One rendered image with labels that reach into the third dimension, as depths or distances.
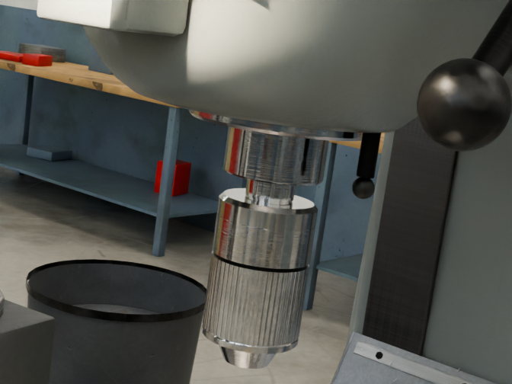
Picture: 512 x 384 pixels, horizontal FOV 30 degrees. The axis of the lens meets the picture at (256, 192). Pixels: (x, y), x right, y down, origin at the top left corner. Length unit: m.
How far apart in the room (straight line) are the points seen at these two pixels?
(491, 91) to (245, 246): 0.17
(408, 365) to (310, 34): 0.54
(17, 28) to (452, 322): 6.78
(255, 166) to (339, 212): 5.05
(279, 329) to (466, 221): 0.39
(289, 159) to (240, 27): 0.09
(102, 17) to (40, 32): 6.94
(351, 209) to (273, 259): 4.99
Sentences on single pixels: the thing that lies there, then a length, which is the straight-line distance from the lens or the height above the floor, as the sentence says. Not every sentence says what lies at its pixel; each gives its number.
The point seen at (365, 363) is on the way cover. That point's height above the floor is 1.07.
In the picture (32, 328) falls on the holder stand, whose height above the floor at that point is 1.11.
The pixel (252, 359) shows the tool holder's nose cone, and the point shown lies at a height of 1.19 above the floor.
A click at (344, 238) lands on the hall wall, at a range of 5.47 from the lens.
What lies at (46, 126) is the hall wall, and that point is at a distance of 7.19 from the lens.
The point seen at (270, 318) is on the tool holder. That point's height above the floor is 1.22.
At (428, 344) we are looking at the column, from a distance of 0.84.
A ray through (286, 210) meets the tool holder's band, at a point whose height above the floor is 1.27.
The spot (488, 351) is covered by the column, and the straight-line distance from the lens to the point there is 0.82.
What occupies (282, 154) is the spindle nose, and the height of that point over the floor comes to 1.29.
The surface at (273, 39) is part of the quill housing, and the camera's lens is 0.35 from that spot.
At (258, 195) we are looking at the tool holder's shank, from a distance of 0.44.
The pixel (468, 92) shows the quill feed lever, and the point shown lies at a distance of 0.30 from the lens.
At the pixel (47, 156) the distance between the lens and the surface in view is 6.60.
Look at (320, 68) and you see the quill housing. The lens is 0.35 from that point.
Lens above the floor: 1.35
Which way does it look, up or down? 10 degrees down
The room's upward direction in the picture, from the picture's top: 8 degrees clockwise
